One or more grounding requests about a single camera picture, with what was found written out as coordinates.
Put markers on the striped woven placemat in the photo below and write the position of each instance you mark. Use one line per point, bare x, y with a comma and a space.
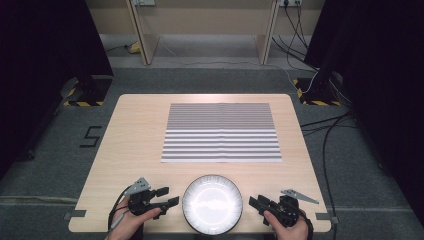
220, 133

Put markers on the dark curtain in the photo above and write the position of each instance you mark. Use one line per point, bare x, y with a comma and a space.
383, 83
43, 66

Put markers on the grey tape strip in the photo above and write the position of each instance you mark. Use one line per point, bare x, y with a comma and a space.
326, 217
75, 214

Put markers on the black tape floor marking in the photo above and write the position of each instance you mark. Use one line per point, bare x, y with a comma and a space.
90, 136

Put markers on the wooden desk leg panel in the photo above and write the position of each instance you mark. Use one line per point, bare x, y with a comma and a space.
266, 40
146, 40

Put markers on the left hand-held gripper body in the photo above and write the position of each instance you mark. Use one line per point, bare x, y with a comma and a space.
141, 201

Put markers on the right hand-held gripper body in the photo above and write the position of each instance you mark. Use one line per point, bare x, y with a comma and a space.
286, 211

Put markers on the person's left hand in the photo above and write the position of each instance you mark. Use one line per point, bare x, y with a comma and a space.
128, 223

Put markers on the person's right hand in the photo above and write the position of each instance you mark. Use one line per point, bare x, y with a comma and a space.
290, 233

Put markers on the stand base with hazard tape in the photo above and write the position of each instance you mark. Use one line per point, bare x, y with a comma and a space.
90, 93
316, 95

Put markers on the white wall socket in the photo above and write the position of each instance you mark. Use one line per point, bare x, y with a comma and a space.
290, 2
143, 2

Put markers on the white plate with dark rim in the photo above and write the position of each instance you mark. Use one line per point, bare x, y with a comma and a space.
212, 204

